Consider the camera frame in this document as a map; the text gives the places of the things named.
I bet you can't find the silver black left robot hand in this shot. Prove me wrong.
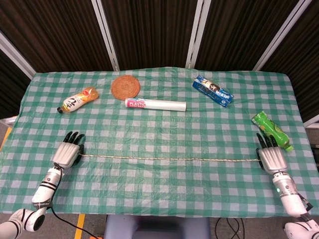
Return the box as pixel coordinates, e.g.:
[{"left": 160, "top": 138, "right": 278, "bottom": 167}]
[{"left": 52, "top": 131, "right": 86, "bottom": 170}]

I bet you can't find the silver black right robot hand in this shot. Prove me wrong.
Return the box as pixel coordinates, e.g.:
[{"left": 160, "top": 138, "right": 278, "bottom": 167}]
[{"left": 255, "top": 132, "right": 290, "bottom": 173}]

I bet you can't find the beige speckled braided rope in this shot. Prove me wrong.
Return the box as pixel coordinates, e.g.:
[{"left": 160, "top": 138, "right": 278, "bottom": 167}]
[{"left": 79, "top": 153, "right": 261, "bottom": 162}]

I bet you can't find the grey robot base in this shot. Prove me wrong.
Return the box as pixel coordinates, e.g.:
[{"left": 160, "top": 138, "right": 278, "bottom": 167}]
[{"left": 103, "top": 214, "right": 211, "bottom": 239}]

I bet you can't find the green plastic drink bottle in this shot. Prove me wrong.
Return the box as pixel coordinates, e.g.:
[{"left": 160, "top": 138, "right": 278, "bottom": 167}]
[{"left": 251, "top": 111, "right": 295, "bottom": 152}]

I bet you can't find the orange tea plastic bottle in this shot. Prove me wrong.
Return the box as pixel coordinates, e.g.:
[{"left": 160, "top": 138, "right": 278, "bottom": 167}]
[{"left": 56, "top": 86, "right": 100, "bottom": 115}]

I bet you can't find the blue foil box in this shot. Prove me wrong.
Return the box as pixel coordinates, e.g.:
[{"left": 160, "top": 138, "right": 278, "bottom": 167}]
[{"left": 192, "top": 75, "right": 235, "bottom": 109}]

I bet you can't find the round woven rattan coaster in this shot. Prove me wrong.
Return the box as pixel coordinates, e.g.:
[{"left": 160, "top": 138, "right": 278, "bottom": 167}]
[{"left": 110, "top": 75, "right": 142, "bottom": 101}]

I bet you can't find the green white checked tablecloth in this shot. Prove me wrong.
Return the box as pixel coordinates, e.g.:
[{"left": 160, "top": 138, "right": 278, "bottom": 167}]
[{"left": 0, "top": 66, "right": 319, "bottom": 218}]

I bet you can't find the dark ribbed partition panel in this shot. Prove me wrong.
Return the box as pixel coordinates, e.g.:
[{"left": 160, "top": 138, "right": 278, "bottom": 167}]
[
  {"left": 101, "top": 0, "right": 200, "bottom": 71},
  {"left": 0, "top": 0, "right": 116, "bottom": 73},
  {"left": 193, "top": 0, "right": 301, "bottom": 72},
  {"left": 261, "top": 0, "right": 319, "bottom": 123}
]

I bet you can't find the plastic food wrap roll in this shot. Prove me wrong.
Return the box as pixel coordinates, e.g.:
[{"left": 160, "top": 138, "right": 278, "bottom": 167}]
[{"left": 125, "top": 97, "right": 187, "bottom": 112}]

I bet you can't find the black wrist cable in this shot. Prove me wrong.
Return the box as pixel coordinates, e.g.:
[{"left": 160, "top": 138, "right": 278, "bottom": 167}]
[{"left": 53, "top": 162, "right": 64, "bottom": 176}]

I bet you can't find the black floor cable bundle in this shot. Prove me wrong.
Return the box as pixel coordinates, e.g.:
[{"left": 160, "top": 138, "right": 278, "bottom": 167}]
[{"left": 215, "top": 217, "right": 247, "bottom": 239}]

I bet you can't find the white partition post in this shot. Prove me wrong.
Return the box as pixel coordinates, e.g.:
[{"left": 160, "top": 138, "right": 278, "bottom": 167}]
[
  {"left": 253, "top": 0, "right": 313, "bottom": 72},
  {"left": 185, "top": 0, "right": 213, "bottom": 70},
  {"left": 90, "top": 0, "right": 121, "bottom": 72},
  {"left": 0, "top": 31, "right": 37, "bottom": 78}
]

